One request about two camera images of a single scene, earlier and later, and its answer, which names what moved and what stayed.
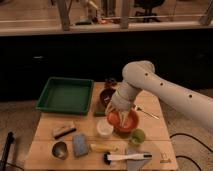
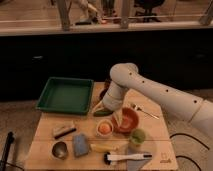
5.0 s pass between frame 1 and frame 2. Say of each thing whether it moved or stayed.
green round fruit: stayed
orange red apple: moved
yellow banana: stayed
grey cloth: stayed
